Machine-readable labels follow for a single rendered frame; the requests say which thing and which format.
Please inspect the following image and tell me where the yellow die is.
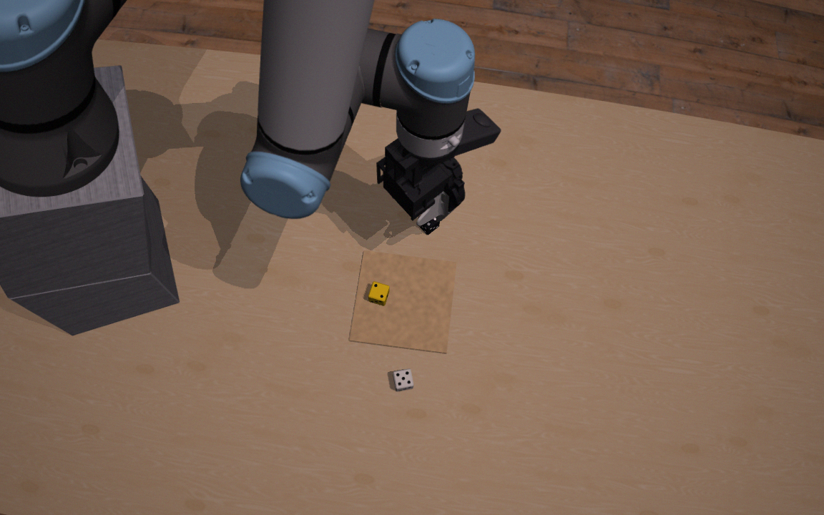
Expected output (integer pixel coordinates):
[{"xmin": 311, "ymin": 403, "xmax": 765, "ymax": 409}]
[{"xmin": 368, "ymin": 281, "xmax": 390, "ymax": 306}]

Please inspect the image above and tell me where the brown square mat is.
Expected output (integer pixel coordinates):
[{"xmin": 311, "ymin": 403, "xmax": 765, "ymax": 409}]
[{"xmin": 349, "ymin": 250, "xmax": 456, "ymax": 354}]

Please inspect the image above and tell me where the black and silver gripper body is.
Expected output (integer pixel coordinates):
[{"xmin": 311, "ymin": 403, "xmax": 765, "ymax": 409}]
[{"xmin": 376, "ymin": 139, "xmax": 463, "ymax": 221}]

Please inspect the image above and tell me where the grey die with black pips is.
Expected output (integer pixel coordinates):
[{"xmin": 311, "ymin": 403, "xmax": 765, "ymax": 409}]
[{"xmin": 393, "ymin": 368, "xmax": 413, "ymax": 392}]

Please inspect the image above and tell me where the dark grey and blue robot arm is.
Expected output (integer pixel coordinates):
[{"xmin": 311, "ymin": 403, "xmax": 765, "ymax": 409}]
[{"xmin": 0, "ymin": 0, "xmax": 501, "ymax": 219}]

